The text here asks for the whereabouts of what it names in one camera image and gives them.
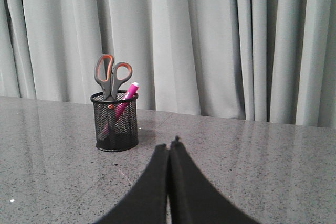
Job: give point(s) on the grey orange scissors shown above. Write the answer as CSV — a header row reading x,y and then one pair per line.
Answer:
x,y
111,83

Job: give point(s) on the black mesh pen holder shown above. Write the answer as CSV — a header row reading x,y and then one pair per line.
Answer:
x,y
123,134

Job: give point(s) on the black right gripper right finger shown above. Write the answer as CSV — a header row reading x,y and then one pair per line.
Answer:
x,y
193,199

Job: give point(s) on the grey curtain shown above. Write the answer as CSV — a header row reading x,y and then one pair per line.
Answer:
x,y
261,60

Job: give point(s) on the pink marker pen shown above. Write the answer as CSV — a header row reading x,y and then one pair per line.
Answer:
x,y
131,91

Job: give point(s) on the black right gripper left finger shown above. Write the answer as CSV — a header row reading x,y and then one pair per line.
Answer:
x,y
146,202

